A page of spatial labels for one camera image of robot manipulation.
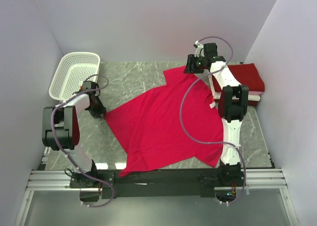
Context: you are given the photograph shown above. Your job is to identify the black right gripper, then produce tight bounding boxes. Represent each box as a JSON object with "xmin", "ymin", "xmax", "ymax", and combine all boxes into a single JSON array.
[{"xmin": 183, "ymin": 55, "xmax": 205, "ymax": 74}]

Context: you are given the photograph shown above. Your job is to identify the bright red t-shirt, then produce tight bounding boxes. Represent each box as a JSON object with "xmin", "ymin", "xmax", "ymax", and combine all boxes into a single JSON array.
[{"xmin": 105, "ymin": 67, "xmax": 223, "ymax": 177}]

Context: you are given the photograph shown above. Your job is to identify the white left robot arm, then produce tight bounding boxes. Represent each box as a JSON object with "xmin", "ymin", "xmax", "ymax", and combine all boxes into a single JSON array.
[{"xmin": 42, "ymin": 79, "xmax": 106, "ymax": 188}]

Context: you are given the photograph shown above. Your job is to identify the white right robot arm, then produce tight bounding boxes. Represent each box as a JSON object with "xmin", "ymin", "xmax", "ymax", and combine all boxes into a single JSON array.
[{"xmin": 184, "ymin": 41, "xmax": 249, "ymax": 186}]

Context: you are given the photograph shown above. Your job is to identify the white plastic basket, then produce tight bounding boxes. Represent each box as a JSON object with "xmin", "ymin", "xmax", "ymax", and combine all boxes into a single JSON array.
[{"xmin": 49, "ymin": 52, "xmax": 101, "ymax": 102}]

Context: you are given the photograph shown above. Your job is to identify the pink white folded t-shirt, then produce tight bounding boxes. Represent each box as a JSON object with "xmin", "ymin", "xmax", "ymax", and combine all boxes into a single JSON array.
[{"xmin": 209, "ymin": 75, "xmax": 261, "ymax": 102}]

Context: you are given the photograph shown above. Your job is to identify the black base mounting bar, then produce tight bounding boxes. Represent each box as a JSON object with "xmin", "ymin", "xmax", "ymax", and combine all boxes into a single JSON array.
[{"xmin": 64, "ymin": 167, "xmax": 245, "ymax": 202}]

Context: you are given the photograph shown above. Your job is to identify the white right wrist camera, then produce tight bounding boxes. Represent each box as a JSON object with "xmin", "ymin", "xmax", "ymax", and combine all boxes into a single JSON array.
[{"xmin": 194, "ymin": 41, "xmax": 204, "ymax": 57}]

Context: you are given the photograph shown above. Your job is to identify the aluminium frame rail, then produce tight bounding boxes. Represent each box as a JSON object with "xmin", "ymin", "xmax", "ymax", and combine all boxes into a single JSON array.
[{"xmin": 26, "ymin": 169, "xmax": 288, "ymax": 191}]

